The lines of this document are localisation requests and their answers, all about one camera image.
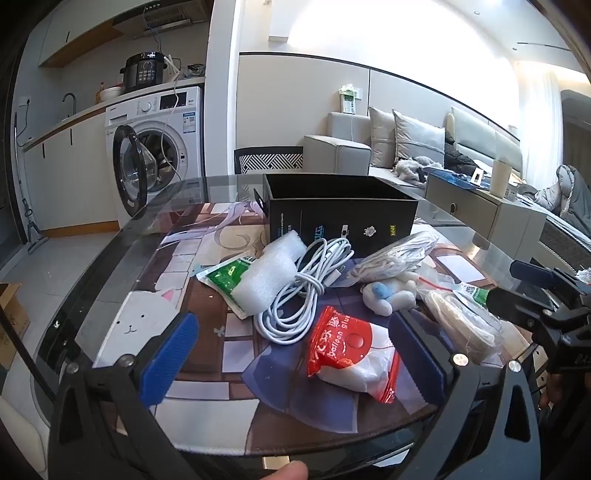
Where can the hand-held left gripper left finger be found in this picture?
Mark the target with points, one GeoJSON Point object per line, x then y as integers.
{"type": "Point", "coordinates": [168, 360]}

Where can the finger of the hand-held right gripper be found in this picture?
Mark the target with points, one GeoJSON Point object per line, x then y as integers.
{"type": "Point", "coordinates": [517, 304]}
{"type": "Point", "coordinates": [531, 273]}

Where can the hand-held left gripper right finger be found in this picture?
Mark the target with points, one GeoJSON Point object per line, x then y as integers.
{"type": "Point", "coordinates": [413, 360]}

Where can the white plush toy blue patch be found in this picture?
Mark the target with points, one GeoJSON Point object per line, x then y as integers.
{"type": "Point", "coordinates": [384, 295]}

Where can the white foam wrap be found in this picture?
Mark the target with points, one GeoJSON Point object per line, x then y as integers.
{"type": "Point", "coordinates": [268, 277]}

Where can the black cardboard box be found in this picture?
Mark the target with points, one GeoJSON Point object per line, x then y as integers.
{"type": "Point", "coordinates": [323, 224]}

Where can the person's left hand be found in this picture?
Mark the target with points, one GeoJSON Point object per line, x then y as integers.
{"type": "Point", "coordinates": [286, 471]}

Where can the printed cartoon table mat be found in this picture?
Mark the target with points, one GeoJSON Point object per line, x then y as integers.
{"type": "Point", "coordinates": [207, 369]}

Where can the small green label packet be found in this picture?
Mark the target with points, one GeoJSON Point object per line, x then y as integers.
{"type": "Point", "coordinates": [478, 294]}

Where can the clear bag with beige item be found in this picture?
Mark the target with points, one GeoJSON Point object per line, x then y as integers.
{"type": "Point", "coordinates": [461, 323]}

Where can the red and white packet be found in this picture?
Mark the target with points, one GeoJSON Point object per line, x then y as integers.
{"type": "Point", "coordinates": [346, 344]}

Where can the small white box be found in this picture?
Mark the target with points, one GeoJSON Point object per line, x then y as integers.
{"type": "Point", "coordinates": [511, 194]}

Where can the grey coffee table with drawer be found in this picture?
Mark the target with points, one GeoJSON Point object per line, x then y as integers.
{"type": "Point", "coordinates": [475, 212]}

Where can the grey padded quilt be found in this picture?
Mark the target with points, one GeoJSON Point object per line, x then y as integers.
{"type": "Point", "coordinates": [570, 194]}

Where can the white paper roll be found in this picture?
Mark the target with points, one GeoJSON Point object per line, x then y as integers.
{"type": "Point", "coordinates": [500, 177]}

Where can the green and white packet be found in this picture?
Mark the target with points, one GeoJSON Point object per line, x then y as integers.
{"type": "Point", "coordinates": [226, 275]}

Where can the small white stand card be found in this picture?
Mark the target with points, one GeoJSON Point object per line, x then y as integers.
{"type": "Point", "coordinates": [477, 175]}

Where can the blue mat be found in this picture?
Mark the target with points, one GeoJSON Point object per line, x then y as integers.
{"type": "Point", "coordinates": [455, 177]}

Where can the black jacket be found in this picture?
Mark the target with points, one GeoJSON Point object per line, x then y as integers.
{"type": "Point", "coordinates": [459, 157]}

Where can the grey furry cloth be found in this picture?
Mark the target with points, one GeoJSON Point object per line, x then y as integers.
{"type": "Point", "coordinates": [411, 168]}

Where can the brown cardboard box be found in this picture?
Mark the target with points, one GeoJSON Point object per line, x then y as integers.
{"type": "Point", "coordinates": [11, 323]}

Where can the white curtain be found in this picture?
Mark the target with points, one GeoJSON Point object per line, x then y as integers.
{"type": "Point", "coordinates": [538, 110]}

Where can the grey cushion with stripe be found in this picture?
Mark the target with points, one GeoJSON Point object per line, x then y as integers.
{"type": "Point", "coordinates": [415, 138]}

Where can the plain grey cushion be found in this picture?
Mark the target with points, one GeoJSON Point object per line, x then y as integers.
{"type": "Point", "coordinates": [382, 138]}

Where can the white kitchen counter cabinet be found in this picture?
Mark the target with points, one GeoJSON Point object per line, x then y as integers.
{"type": "Point", "coordinates": [69, 184]}

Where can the black patterned chair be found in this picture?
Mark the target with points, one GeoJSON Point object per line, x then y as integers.
{"type": "Point", "coordinates": [268, 159]}

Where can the grey sofa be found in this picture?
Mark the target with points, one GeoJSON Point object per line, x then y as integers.
{"type": "Point", "coordinates": [332, 147]}

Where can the grey floor mop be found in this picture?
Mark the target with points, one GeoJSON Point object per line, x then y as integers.
{"type": "Point", "coordinates": [22, 184]}

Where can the white washing machine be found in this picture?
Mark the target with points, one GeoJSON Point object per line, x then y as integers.
{"type": "Point", "coordinates": [157, 110]}

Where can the white bowl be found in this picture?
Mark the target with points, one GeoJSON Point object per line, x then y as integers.
{"type": "Point", "coordinates": [111, 92]}

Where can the black kitchen faucet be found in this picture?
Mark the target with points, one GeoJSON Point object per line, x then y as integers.
{"type": "Point", "coordinates": [71, 99]}

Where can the black pressure cooker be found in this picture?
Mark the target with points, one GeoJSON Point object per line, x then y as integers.
{"type": "Point", "coordinates": [145, 71]}

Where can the range hood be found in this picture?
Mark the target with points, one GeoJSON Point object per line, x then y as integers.
{"type": "Point", "coordinates": [157, 18]}

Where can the white green wall device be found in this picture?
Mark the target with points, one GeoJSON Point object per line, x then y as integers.
{"type": "Point", "coordinates": [349, 99]}

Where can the white wall cabinet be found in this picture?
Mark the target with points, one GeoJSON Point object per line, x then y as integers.
{"type": "Point", "coordinates": [78, 32]}

